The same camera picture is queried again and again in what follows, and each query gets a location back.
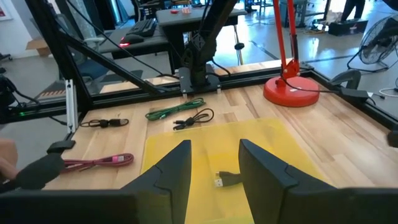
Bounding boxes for grey clamp bracket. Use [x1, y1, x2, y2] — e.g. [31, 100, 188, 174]
[328, 68, 362, 90]

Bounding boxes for silver aluminium bracket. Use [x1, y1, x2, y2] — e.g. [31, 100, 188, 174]
[65, 78, 78, 134]

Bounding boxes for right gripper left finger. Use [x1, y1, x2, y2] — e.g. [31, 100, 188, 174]
[121, 139, 192, 224]

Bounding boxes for red braided USB cable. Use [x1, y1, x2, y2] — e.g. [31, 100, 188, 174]
[61, 152, 135, 174]

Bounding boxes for person's hand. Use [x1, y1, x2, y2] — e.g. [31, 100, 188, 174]
[0, 138, 19, 182]

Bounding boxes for framed wall poster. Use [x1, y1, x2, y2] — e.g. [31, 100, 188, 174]
[0, 0, 13, 22]

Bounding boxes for cardboard box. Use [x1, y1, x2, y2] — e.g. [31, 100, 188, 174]
[25, 38, 52, 57]

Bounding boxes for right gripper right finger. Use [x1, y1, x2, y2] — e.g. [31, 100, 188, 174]
[238, 139, 338, 224]

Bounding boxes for black low platform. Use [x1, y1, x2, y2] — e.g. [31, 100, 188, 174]
[328, 18, 369, 37]

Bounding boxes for yellow translucent plastic bin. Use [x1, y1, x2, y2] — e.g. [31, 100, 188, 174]
[140, 117, 330, 224]

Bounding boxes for blue office chair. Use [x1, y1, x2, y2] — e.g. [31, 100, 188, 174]
[76, 37, 144, 83]

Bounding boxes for black floor fan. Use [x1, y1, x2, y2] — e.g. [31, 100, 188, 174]
[346, 14, 398, 73]

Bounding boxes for black keyboard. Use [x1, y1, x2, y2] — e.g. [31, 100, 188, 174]
[126, 17, 158, 38]

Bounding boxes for red desk lamp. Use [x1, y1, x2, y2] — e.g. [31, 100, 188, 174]
[262, 0, 321, 108]

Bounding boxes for black equipment with green light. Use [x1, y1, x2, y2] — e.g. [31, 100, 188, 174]
[0, 74, 41, 125]

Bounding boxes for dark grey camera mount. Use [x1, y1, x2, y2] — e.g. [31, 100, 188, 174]
[14, 152, 66, 191]

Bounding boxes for green braided USB cable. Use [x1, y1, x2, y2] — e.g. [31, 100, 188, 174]
[144, 97, 206, 122]

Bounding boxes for black USB cable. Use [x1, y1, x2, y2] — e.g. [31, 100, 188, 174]
[214, 170, 243, 189]
[172, 108, 215, 131]
[80, 118, 130, 129]

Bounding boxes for black computer mouse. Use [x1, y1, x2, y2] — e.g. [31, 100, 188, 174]
[119, 34, 145, 48]

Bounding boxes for black desk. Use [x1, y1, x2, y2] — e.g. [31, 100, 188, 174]
[98, 26, 175, 75]

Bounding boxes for grey desk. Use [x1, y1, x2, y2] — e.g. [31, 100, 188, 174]
[155, 7, 249, 66]

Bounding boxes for black edge clamp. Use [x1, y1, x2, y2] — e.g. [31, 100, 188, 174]
[46, 139, 76, 154]

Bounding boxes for person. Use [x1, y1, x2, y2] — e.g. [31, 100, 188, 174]
[340, 0, 367, 22]

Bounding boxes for black power adapter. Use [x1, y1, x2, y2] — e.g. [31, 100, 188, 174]
[338, 87, 371, 100]

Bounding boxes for black aluminium frame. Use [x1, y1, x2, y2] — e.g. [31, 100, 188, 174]
[24, 0, 398, 138]

